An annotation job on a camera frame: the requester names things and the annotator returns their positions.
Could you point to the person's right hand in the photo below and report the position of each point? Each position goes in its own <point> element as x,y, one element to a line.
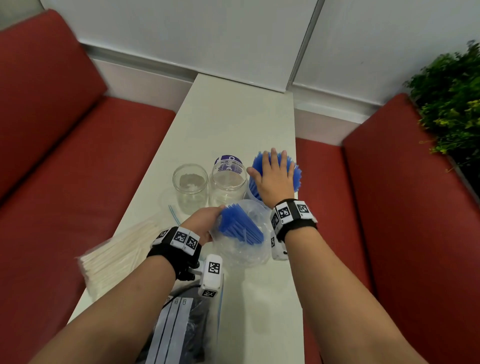
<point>275,183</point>

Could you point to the person's left hand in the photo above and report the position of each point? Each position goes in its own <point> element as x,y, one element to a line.
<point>202,223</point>

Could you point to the frosted plastic jar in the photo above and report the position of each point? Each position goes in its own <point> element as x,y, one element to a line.
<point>252,198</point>

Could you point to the small bunch of blue straws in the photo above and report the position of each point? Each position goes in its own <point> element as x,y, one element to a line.
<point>257,161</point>

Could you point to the large bundle of blue straws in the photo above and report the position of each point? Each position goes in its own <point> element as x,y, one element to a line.
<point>236,225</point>

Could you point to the clear glass jar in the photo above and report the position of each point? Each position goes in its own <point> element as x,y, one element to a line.
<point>190,191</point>
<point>228,183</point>

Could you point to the clear plastic bag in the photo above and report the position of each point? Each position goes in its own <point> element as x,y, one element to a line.
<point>243,255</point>

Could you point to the bag of black straws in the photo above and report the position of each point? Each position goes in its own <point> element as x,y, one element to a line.
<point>198,330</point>

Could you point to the person's left forearm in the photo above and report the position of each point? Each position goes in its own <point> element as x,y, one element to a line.
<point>112,318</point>

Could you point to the person's right forearm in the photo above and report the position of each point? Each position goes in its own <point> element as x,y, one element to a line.
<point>345,307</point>

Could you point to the clear blue-zip bag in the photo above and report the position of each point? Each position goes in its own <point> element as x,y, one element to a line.
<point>173,212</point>

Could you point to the black left wristband with markers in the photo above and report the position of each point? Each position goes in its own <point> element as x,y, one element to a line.
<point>168,257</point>

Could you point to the black wristband with markers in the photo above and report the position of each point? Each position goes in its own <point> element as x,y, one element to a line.
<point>168,257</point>
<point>296,227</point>

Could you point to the black right wristband with markers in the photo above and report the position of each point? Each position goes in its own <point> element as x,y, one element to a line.
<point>296,227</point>

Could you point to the clear bag with white strips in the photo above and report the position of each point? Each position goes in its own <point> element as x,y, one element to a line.
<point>172,330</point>

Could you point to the green plant hedge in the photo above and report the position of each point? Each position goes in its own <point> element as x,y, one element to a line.
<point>453,101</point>

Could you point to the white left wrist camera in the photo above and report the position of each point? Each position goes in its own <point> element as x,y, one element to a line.
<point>210,283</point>

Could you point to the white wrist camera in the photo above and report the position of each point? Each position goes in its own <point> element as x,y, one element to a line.
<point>278,253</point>
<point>210,283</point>

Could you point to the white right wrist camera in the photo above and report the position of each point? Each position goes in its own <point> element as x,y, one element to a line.
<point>278,253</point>

